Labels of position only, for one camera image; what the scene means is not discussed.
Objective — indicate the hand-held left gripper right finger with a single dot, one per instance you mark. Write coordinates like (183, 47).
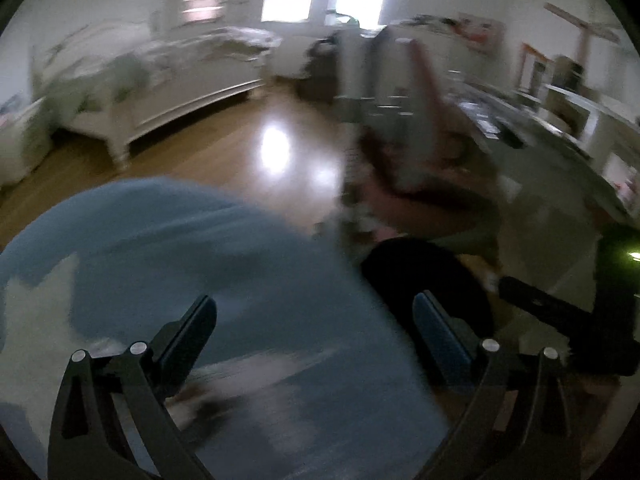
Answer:
(445, 340)

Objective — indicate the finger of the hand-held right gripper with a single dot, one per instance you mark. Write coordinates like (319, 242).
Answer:
(540, 305)

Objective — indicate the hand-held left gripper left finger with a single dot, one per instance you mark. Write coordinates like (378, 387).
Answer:
(187, 342)

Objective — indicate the black trash bin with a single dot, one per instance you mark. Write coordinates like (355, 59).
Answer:
(425, 270)

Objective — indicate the blue rug with white stars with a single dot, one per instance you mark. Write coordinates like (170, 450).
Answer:
(200, 240)

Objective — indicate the cluttered white desk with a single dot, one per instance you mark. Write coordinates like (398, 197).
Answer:
(550, 150)

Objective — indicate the white bed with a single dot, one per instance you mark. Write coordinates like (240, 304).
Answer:
(175, 100)

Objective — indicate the white nightstand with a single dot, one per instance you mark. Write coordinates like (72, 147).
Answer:
(20, 150)

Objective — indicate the dark chair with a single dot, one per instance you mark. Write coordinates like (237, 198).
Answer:
(325, 65)

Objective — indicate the wooden frame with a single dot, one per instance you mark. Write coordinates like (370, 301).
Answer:
(532, 67)

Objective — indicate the wall picture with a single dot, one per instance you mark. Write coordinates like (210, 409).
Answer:
(480, 32)

